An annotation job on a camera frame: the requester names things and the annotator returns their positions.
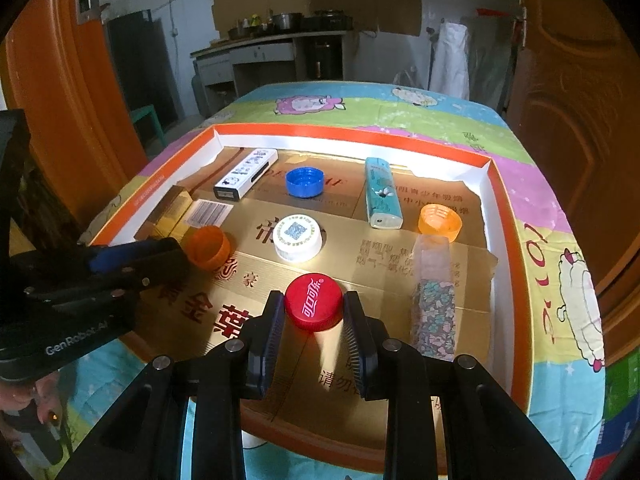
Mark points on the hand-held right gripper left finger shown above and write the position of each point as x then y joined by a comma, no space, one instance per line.
267,342

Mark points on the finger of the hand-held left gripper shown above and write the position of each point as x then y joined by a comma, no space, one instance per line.
160,265
120,256

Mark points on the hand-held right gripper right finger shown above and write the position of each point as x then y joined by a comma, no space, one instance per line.
357,345

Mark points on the orange bottle cap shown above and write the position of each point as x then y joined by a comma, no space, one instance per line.
440,222
210,247

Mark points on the red bottle cap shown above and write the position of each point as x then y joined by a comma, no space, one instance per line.
314,302

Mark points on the blue bottle cap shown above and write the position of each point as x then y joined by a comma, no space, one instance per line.
304,182

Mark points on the shallow orange-rimmed box tray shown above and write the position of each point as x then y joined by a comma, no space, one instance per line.
510,280

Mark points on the cardboard tray liner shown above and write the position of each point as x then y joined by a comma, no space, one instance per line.
380,270

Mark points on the clear floral box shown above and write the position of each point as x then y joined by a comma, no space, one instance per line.
434,305

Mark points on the white bottle cap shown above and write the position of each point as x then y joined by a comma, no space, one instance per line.
297,235

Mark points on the white lighter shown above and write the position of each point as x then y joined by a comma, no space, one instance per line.
246,174

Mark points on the green stool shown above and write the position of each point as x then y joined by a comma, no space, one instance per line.
147,115

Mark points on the teal lighter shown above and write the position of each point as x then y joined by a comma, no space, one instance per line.
382,192

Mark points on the orange wooden door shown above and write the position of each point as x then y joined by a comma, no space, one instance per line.
65,90

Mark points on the black cabinet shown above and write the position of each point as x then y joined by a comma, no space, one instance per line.
142,60

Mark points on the kitchen counter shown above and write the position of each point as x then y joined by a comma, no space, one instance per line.
265,60

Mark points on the green carton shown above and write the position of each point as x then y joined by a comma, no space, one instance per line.
622,390

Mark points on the steel pot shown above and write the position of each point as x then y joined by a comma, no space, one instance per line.
286,21

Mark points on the black stove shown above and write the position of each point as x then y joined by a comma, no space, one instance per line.
327,21

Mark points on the white hanging plastic bag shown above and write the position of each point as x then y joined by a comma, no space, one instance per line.
452,60

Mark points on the brown wooden door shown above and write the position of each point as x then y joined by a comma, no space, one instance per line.
575,110

